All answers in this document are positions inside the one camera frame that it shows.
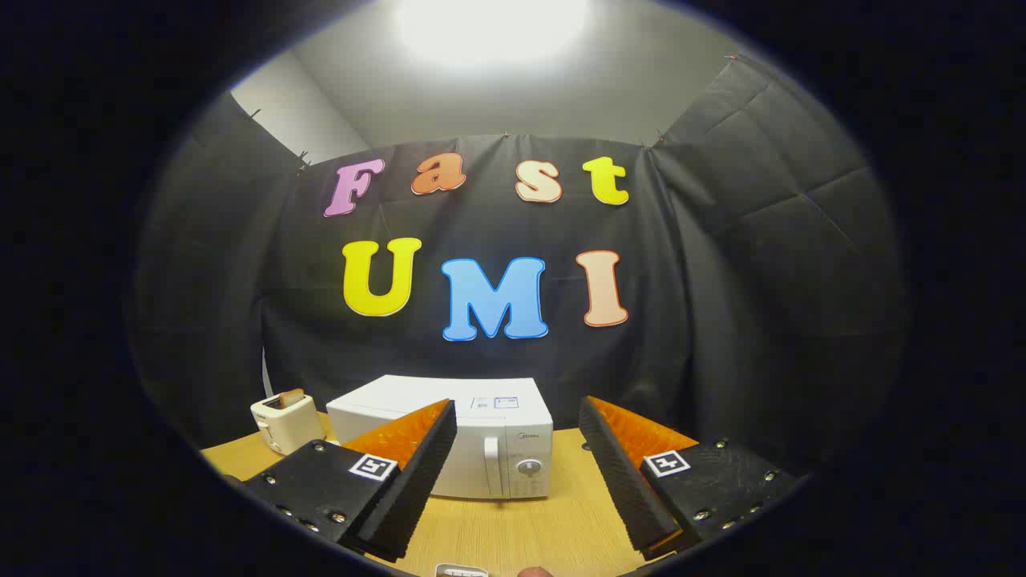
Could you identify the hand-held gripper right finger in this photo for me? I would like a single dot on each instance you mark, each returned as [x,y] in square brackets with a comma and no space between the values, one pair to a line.
[621,481]

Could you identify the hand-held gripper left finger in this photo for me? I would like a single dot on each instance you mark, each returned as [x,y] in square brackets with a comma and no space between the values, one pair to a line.
[425,473]

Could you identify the white microwave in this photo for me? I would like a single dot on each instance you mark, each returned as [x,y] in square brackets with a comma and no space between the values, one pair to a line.
[501,433]

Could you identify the small white stand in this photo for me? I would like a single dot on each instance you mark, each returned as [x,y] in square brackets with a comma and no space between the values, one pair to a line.
[461,571]

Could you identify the white toaster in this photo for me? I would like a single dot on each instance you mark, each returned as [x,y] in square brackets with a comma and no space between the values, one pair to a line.
[288,426]

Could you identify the brown toast slice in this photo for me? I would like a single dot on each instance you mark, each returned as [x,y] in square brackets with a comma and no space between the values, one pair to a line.
[292,397]

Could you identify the black backdrop cloth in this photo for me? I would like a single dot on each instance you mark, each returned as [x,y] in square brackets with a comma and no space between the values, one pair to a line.
[705,320]

